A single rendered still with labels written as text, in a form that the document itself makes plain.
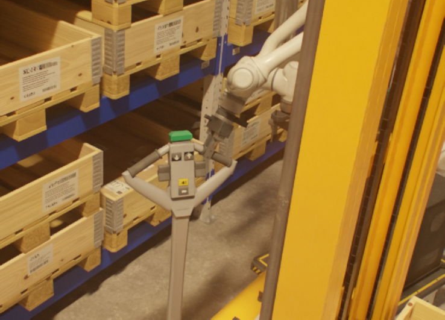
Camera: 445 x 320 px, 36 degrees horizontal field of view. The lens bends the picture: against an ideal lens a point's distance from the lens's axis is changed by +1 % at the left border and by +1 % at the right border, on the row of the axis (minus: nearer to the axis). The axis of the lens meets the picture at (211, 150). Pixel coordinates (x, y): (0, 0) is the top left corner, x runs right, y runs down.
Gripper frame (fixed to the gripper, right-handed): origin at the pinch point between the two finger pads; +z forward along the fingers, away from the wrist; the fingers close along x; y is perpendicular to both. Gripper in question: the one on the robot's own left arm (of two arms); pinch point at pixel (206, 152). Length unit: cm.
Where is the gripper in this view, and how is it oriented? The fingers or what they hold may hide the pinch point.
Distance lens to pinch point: 252.7
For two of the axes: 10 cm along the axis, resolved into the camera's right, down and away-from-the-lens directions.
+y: -8.3, -3.9, -4.0
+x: 3.3, 2.4, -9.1
